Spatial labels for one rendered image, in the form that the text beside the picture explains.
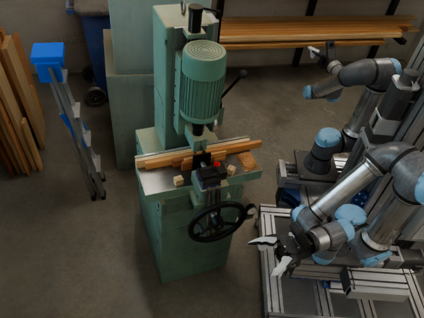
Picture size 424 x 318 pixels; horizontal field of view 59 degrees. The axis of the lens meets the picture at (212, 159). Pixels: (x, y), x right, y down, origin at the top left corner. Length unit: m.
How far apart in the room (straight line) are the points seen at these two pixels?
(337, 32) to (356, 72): 2.38
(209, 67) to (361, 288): 1.17
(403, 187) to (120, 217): 1.97
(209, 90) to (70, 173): 1.83
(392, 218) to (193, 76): 0.90
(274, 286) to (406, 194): 1.17
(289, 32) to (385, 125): 2.40
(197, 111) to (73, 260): 1.45
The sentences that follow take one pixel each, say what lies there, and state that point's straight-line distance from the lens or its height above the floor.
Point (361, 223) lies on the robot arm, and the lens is 1.65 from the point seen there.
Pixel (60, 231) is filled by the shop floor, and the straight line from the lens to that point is 2.79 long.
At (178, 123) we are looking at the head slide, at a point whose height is 1.08.
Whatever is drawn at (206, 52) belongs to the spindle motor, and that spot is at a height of 1.51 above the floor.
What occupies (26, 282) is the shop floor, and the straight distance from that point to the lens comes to 2.65.
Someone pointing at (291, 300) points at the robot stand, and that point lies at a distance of 2.32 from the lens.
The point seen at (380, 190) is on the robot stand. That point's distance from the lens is 1.80.
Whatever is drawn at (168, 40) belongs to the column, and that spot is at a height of 1.46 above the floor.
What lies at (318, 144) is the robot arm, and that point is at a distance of 1.99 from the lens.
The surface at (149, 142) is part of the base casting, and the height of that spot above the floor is 0.80.
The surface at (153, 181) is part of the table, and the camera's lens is 1.78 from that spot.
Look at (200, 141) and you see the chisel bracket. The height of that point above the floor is 1.07.
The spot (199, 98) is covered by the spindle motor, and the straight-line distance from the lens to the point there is 1.54.
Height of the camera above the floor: 2.23
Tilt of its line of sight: 45 degrees down
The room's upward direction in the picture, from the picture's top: 8 degrees clockwise
